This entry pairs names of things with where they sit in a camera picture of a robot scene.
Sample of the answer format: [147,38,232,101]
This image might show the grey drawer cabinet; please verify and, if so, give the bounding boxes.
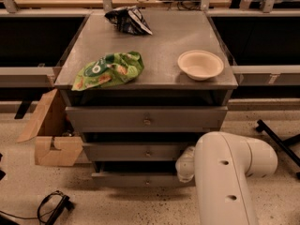
[53,9,239,186]

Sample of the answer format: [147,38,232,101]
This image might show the grey middle drawer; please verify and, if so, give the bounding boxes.
[82,142,193,161]

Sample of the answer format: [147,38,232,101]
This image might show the dark blue chip bag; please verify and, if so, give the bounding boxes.
[105,6,152,36]

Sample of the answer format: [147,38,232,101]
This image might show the brown cardboard box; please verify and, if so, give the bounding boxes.
[17,89,83,167]

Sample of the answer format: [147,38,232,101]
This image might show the black metal stand leg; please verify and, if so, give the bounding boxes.
[255,119,300,182]

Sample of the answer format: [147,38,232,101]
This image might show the grey top drawer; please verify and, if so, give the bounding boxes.
[66,106,228,133]

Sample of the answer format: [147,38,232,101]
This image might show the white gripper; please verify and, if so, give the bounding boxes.
[175,146,195,183]

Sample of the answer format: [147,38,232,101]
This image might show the grey bottom drawer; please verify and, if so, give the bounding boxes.
[92,160,195,188]

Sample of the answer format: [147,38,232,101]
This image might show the white paper bowl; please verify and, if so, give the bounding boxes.
[177,50,224,81]

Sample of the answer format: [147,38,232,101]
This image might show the grey drawer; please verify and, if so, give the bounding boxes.
[92,160,195,188]
[82,142,193,161]
[66,106,228,133]

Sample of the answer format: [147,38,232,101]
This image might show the green chip bag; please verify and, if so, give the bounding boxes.
[72,52,144,91]

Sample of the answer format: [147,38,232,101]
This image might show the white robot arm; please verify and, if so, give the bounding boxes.
[175,132,278,225]

